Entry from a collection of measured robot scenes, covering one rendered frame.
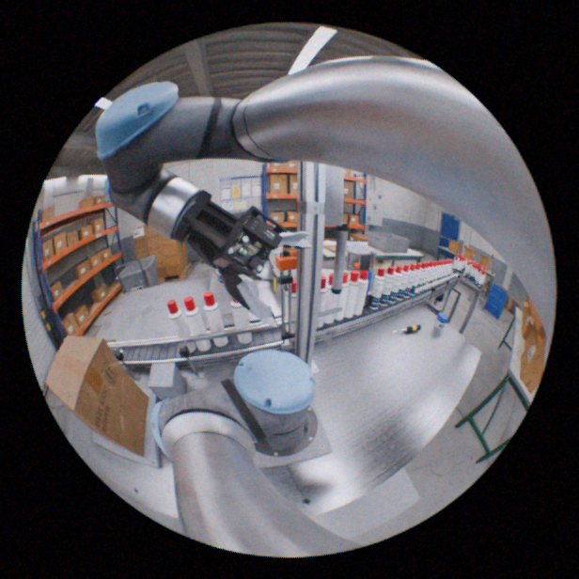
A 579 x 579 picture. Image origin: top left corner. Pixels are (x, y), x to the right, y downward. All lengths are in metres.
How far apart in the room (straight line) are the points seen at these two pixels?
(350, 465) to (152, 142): 0.63
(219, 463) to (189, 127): 0.25
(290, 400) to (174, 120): 0.30
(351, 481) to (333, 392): 0.31
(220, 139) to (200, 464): 0.25
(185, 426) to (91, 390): 0.33
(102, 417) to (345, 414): 0.64
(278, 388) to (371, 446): 0.38
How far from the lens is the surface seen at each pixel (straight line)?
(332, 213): 0.38
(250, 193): 4.84
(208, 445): 0.17
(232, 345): 0.66
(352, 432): 0.54
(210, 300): 0.55
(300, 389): 0.24
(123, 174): 0.19
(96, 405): 0.49
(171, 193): 0.22
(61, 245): 3.95
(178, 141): 0.16
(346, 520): 0.55
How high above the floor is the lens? 1.33
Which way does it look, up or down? 27 degrees down
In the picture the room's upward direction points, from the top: straight up
